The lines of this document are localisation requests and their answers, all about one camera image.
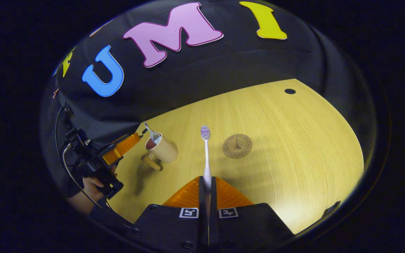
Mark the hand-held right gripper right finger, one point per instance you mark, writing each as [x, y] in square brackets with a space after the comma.
[213, 200]

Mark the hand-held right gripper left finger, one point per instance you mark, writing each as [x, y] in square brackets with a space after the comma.
[201, 200]

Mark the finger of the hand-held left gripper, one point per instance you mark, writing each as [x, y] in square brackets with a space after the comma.
[121, 148]

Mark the white toothbrush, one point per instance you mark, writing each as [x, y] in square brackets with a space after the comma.
[206, 158]

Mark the beige cup with maroon inside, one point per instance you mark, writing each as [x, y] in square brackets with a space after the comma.
[165, 151]

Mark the round cork coaster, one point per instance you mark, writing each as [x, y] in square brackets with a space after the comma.
[237, 146]

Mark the light wooden desktop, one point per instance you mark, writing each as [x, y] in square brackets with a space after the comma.
[294, 140]

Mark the small copper cloth clip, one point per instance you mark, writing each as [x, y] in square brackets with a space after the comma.
[55, 93]

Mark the black desk edge bracket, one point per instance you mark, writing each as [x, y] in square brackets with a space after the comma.
[332, 208]

